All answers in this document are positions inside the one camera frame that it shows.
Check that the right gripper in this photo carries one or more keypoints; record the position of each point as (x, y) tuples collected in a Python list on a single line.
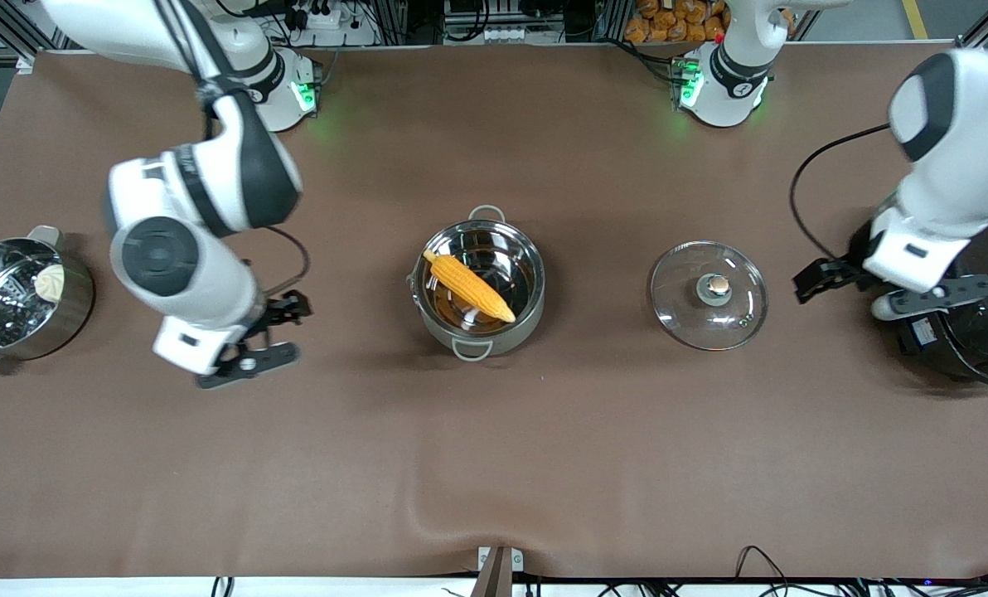
[(276, 313)]

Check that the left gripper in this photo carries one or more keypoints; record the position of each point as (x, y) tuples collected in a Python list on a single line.
[(844, 270)]

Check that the glass pot lid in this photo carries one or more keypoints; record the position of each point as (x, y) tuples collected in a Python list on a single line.
[(709, 315)]

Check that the yellow corn cob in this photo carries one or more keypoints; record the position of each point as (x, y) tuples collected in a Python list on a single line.
[(471, 286)]

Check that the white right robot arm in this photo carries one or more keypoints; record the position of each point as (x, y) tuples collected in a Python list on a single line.
[(237, 174)]

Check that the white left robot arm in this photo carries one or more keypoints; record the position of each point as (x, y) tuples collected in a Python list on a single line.
[(958, 166)]

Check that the steel steamer pot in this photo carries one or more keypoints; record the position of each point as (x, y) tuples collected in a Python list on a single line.
[(67, 319)]

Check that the black rice cooker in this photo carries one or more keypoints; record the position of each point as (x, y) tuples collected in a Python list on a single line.
[(983, 348)]

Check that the white steamed bun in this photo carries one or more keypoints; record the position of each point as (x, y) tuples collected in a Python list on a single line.
[(50, 282)]

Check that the brown table mat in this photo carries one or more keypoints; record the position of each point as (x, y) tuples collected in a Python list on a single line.
[(627, 464)]

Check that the white power strip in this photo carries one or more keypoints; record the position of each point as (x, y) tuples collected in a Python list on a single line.
[(320, 16)]

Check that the bag of orange snacks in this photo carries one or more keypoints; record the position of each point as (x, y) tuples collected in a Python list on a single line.
[(676, 21)]

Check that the white socket strip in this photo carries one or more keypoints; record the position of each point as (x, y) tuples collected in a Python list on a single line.
[(509, 35)]

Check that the metal table edge bracket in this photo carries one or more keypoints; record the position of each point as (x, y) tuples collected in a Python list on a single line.
[(500, 568)]

